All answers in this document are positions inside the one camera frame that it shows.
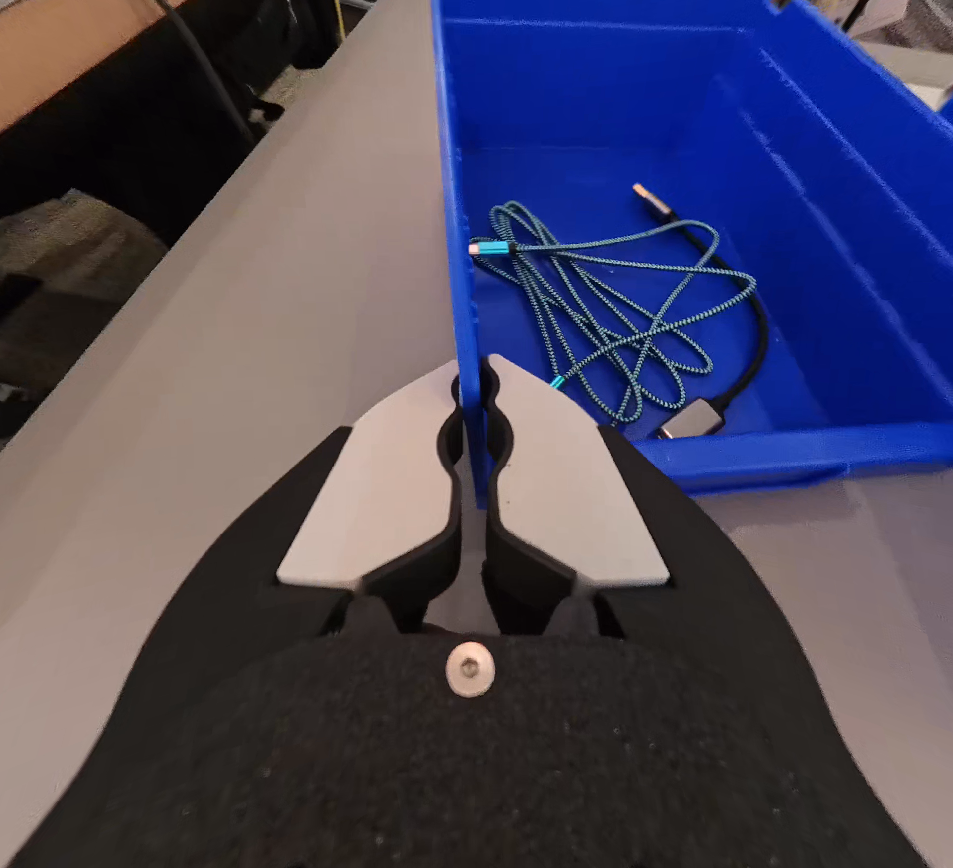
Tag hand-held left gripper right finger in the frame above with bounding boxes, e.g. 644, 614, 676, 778
482, 354, 671, 634

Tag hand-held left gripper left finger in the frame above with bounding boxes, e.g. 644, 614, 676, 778
275, 360, 464, 634

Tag blue plastic bin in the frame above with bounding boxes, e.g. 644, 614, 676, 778
429, 0, 953, 512

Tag wooden office desk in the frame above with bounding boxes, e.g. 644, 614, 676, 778
0, 0, 314, 134

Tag grey adapter with black cable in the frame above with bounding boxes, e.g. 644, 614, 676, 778
631, 182, 770, 443

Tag teal braided USB cable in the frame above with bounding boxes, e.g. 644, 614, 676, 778
468, 201, 759, 430

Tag black cable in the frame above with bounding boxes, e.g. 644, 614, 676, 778
33, 0, 258, 147

